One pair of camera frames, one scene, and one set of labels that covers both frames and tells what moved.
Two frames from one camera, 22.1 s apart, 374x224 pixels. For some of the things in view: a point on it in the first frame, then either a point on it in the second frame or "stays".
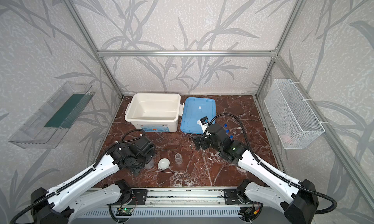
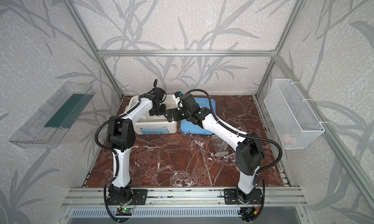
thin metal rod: [170, 172] stays
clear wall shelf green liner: [46, 125] stays
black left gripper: [140, 166] to [158, 106]
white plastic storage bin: [155, 112] stays
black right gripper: [204, 141] to [177, 114]
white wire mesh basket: [293, 123] stays
